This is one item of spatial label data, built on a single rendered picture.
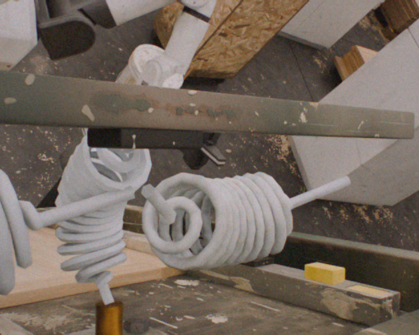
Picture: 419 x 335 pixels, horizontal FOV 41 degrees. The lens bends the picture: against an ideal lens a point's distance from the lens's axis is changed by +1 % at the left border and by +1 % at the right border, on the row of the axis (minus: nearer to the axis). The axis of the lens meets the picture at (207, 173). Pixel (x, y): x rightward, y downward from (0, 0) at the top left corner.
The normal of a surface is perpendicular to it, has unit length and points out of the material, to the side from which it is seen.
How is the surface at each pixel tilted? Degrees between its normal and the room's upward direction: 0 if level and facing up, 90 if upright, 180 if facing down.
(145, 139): 33
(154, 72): 80
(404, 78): 90
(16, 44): 68
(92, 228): 40
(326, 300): 90
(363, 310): 90
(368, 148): 90
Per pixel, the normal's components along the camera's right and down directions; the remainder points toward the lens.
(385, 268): -0.74, 0.02
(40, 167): 0.57, -0.51
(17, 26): 0.66, -0.13
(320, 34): 0.24, 0.86
